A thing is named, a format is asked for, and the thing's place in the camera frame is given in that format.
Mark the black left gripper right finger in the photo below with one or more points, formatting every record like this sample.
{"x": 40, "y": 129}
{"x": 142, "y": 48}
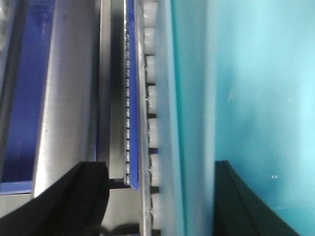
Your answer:
{"x": 238, "y": 211}

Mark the light cyan plastic bin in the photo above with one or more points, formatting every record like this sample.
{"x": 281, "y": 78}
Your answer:
{"x": 236, "y": 82}

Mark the white roller track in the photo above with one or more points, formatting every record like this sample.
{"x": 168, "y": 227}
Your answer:
{"x": 149, "y": 164}

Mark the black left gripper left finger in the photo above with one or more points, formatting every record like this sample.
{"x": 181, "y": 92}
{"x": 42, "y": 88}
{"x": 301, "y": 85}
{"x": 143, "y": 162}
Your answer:
{"x": 73, "y": 206}

